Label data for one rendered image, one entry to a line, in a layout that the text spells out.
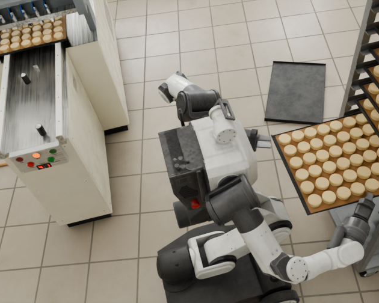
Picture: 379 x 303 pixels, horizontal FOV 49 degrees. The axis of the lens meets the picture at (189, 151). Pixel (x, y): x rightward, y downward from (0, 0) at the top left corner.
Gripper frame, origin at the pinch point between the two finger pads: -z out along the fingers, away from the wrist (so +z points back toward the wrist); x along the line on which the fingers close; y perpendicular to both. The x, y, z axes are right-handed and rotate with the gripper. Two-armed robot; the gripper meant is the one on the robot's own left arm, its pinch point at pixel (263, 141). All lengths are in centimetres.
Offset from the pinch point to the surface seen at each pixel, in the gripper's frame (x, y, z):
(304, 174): 1.3, -13.9, -18.8
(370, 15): 50, 22, -31
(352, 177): 1.4, -11.6, -36.2
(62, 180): -33, -21, 103
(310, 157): 1.3, -5.1, -19.7
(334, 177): 1.4, -12.7, -29.7
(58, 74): 4, 20, 111
